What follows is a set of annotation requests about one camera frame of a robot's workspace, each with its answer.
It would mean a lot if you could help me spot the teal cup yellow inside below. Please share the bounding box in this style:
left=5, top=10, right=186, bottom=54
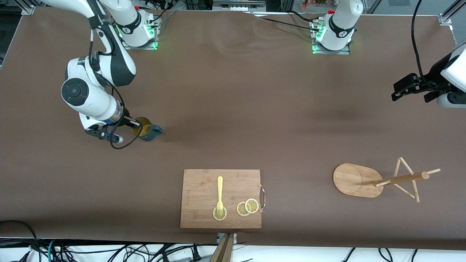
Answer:
left=131, top=117, right=163, bottom=142

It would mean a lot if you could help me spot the wooden cup rack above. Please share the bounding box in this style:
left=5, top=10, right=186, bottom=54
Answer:
left=332, top=156, right=441, bottom=203

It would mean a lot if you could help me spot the brown table cover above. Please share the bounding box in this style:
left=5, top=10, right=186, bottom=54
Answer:
left=0, top=7, right=466, bottom=251

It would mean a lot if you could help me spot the yellow plastic fork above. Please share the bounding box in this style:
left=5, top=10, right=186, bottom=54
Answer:
left=216, top=176, right=224, bottom=218

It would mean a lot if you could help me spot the wooden stand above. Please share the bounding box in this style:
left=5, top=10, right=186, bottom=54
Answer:
left=209, top=233, right=234, bottom=262

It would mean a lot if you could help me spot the grey power strip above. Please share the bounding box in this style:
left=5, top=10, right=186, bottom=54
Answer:
left=212, top=0, right=267, bottom=11

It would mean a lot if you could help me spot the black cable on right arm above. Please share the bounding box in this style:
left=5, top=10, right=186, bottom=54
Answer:
left=88, top=35, right=143, bottom=150

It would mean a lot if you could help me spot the thick black camera cable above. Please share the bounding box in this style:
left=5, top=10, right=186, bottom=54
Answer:
left=411, top=0, right=437, bottom=88

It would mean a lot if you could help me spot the aluminium frame post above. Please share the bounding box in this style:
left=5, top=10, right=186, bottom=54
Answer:
left=438, top=0, right=466, bottom=26
left=20, top=0, right=36, bottom=16

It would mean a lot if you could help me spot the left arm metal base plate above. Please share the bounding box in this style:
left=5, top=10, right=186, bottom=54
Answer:
left=309, top=20, right=351, bottom=55

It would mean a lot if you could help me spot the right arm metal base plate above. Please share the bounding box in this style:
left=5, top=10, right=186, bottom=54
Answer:
left=122, top=16, right=161, bottom=50

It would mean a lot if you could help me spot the wooden cutting board metal handle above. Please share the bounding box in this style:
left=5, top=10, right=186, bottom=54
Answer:
left=180, top=169, right=265, bottom=229

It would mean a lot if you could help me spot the black cable at arm base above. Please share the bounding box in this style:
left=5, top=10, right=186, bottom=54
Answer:
left=251, top=10, right=323, bottom=32

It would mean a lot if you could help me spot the black looped cable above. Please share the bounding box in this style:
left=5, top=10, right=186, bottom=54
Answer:
left=0, top=220, right=41, bottom=262

